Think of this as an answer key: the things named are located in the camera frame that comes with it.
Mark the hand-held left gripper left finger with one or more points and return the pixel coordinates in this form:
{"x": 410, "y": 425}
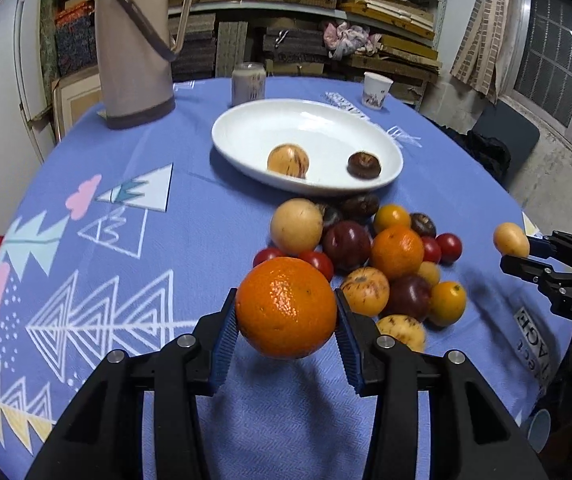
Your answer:
{"x": 224, "y": 345}

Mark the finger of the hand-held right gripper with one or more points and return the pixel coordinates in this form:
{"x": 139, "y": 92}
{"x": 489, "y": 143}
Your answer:
{"x": 523, "y": 266}
{"x": 538, "y": 247}

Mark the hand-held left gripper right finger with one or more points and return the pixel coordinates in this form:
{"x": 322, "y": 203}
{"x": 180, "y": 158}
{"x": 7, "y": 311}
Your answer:
{"x": 350, "y": 350}

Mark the speckled loquat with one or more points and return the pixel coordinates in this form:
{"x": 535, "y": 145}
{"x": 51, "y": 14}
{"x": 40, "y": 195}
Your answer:
{"x": 288, "y": 161}
{"x": 364, "y": 291}
{"x": 511, "y": 239}
{"x": 429, "y": 273}
{"x": 402, "y": 331}

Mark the large orange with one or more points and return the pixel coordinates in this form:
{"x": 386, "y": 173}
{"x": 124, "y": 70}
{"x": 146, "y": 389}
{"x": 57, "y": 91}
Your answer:
{"x": 286, "y": 305}

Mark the red cherry tomato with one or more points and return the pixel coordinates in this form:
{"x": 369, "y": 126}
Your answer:
{"x": 431, "y": 250}
{"x": 322, "y": 262}
{"x": 449, "y": 247}
{"x": 266, "y": 256}

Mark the dark red plum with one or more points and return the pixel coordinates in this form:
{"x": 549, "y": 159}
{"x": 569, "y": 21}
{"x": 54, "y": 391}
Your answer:
{"x": 346, "y": 246}
{"x": 408, "y": 297}

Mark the small tangerine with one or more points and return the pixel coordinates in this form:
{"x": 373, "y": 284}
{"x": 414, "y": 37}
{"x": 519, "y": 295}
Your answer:
{"x": 397, "y": 252}

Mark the dark brown water chestnut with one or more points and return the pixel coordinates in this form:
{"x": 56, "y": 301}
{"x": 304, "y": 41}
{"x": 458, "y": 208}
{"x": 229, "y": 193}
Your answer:
{"x": 331, "y": 216}
{"x": 364, "y": 166}
{"x": 423, "y": 224}
{"x": 361, "y": 205}

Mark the yellow passion fruit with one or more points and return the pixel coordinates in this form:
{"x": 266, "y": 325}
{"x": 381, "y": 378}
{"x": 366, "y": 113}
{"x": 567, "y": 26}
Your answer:
{"x": 296, "y": 226}

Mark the white oval plate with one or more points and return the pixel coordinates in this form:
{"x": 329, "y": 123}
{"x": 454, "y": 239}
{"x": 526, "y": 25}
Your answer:
{"x": 316, "y": 127}

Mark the blue printed tablecloth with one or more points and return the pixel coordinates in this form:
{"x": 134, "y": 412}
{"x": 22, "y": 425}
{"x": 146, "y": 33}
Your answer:
{"x": 190, "y": 240}

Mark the black bag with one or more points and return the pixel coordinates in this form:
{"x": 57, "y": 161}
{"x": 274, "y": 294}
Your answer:
{"x": 481, "y": 152}

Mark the dark chair back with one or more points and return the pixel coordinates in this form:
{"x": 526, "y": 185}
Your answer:
{"x": 513, "y": 132}

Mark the small white cup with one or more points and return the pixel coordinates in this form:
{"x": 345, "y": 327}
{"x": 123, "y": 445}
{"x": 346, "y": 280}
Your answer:
{"x": 540, "y": 427}

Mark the grilled window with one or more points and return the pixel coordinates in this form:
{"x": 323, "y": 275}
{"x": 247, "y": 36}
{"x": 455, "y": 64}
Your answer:
{"x": 561, "y": 60}

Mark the brick pattern curtain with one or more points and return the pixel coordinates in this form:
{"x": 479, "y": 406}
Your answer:
{"x": 486, "y": 35}

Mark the printed paper cup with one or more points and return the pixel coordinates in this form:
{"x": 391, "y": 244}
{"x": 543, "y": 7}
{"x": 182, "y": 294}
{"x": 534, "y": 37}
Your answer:
{"x": 377, "y": 91}

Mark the white drink can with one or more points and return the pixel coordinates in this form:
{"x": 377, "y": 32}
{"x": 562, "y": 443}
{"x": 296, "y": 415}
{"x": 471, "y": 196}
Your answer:
{"x": 248, "y": 85}

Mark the pink cloth bundle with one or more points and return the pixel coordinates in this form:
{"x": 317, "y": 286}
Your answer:
{"x": 348, "y": 39}

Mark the leaning framed board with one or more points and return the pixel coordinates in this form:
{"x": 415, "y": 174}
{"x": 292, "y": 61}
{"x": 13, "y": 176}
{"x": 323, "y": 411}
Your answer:
{"x": 78, "y": 97}

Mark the beige thermos jug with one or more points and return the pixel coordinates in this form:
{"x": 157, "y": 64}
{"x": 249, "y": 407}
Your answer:
{"x": 130, "y": 60}

